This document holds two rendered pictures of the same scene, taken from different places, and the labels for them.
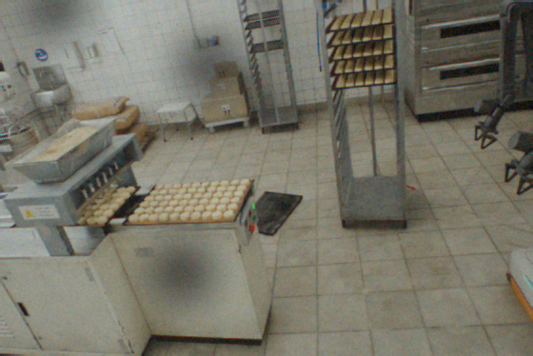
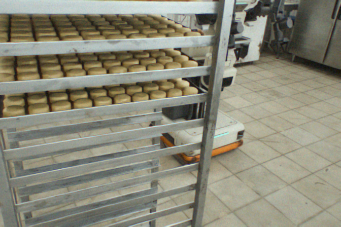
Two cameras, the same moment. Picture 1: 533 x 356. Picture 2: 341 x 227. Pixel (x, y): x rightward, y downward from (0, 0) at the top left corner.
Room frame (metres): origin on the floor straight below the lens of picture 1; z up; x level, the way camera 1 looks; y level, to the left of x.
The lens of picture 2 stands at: (3.37, 0.01, 1.52)
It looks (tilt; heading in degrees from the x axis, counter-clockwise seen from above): 27 degrees down; 224
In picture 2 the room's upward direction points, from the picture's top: 4 degrees clockwise
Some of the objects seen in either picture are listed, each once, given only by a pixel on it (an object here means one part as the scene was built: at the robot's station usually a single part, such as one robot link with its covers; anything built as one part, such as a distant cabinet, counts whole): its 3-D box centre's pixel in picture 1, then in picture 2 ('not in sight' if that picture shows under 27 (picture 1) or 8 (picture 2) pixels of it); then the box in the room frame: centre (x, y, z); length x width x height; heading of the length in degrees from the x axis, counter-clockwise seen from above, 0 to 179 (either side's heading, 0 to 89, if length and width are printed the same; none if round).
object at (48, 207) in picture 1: (88, 189); not in sight; (2.09, 0.97, 1.01); 0.72 x 0.33 x 0.34; 164
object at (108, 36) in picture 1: (110, 42); not in sight; (6.17, 1.75, 1.37); 0.27 x 0.02 x 0.40; 79
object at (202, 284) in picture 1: (198, 269); not in sight; (1.94, 0.48, 0.45); 0.70 x 0.34 x 0.90; 74
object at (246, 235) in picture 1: (247, 221); not in sight; (1.84, 0.13, 0.77); 0.24 x 0.04 x 0.14; 164
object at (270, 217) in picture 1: (268, 211); not in sight; (3.14, 0.04, 0.02); 0.60 x 0.40 x 0.03; 146
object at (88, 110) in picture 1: (101, 108); not in sight; (5.63, 2.01, 0.62); 0.72 x 0.42 x 0.17; 85
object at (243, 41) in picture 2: not in sight; (230, 45); (1.51, -1.26, 0.99); 0.28 x 0.16 x 0.22; 169
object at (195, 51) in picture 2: not in sight; (195, 48); (1.43, -1.66, 0.87); 0.23 x 0.15 x 0.11; 169
